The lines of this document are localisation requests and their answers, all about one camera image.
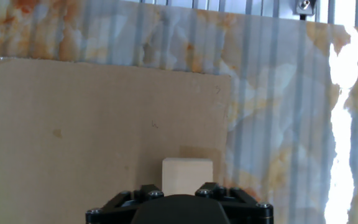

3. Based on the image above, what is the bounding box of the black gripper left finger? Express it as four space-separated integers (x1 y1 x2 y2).
85 183 165 224

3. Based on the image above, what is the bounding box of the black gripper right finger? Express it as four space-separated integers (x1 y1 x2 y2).
194 182 274 224

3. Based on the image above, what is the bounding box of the light wooden cube block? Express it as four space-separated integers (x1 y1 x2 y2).
162 157 214 197

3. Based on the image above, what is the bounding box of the brown cardboard sheet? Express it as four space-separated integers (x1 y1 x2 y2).
0 55 232 224

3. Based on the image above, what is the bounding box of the marble pattern plastic mat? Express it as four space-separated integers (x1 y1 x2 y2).
0 0 358 224

